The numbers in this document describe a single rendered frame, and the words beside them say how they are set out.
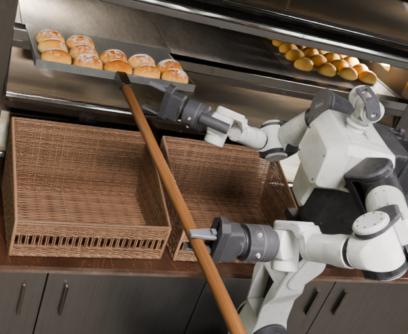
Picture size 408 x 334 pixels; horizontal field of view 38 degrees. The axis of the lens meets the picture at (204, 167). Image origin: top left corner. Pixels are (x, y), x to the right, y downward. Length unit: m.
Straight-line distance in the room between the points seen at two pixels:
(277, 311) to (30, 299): 0.85
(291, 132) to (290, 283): 0.50
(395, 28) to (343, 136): 1.16
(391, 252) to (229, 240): 0.35
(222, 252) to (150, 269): 0.87
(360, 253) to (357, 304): 1.56
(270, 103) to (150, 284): 0.95
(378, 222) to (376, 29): 1.52
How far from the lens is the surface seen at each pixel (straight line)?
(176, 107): 1.89
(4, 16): 2.21
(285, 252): 1.42
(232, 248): 1.37
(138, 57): 2.13
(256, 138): 2.00
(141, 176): 2.49
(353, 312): 2.85
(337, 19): 2.55
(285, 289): 1.87
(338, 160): 1.60
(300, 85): 2.63
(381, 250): 1.27
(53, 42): 2.05
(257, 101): 2.60
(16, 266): 2.08
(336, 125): 1.69
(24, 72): 2.30
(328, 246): 1.32
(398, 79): 3.07
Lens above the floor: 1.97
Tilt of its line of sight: 28 degrees down
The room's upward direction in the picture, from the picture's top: 21 degrees clockwise
